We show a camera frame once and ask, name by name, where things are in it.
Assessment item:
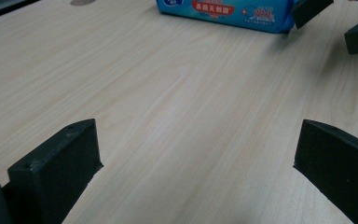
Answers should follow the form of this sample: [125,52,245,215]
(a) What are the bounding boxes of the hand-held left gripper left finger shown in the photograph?
[7,118,104,224]

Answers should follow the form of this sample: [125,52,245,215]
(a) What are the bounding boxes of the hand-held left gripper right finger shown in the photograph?
[293,119,358,224]

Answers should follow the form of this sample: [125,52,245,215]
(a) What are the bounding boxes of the blue wet wipes pack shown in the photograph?
[155,0,296,35]

